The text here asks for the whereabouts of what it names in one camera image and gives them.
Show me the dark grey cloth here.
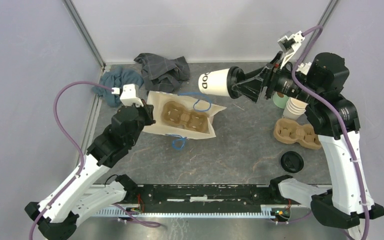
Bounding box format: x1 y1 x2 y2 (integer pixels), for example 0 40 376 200
134 53 191 93

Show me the black plastic cup lid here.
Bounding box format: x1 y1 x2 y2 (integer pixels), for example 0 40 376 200
226 66 245 99

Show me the stack of paper cups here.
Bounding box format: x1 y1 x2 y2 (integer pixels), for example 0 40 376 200
282 98 308 121

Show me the white paper coffee cup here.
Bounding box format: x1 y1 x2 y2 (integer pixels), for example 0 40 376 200
198 68 230 97

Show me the corner metal post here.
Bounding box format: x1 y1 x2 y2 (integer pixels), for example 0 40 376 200
62 0 106 70
296 0 340 66

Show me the teal crumpled cloth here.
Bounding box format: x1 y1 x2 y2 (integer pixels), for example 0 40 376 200
92 66 144 108

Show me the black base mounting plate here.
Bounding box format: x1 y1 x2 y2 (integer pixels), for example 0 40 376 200
118 184 295 214

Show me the printed paper takeout bag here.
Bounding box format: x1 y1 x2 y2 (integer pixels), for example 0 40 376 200
143 91 226 150

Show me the aluminium cable rail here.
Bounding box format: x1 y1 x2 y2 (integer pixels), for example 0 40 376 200
91 205 290 220

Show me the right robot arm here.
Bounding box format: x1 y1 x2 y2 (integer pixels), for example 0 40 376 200
227 52 384 229

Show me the right corner metal post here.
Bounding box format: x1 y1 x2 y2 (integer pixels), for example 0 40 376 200
296 0 340 66

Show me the black plastic lid on table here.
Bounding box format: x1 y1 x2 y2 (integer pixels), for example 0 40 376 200
280 151 305 174

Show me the left corner metal post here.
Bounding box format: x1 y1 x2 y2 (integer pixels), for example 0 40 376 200
62 0 106 70

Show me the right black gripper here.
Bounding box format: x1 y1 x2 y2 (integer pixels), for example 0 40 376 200
233 50 322 104

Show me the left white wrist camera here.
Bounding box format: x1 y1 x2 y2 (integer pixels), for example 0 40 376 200
111 83 144 108

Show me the green straw holder cup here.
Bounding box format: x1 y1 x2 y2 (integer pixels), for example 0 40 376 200
273 91 289 109

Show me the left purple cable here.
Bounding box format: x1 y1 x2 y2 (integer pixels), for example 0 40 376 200
28 80 114 240

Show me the brown cardboard cup carrier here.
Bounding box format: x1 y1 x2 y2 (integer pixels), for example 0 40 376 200
273 118 322 150

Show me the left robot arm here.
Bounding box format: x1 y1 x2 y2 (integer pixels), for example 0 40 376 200
24 103 156 240

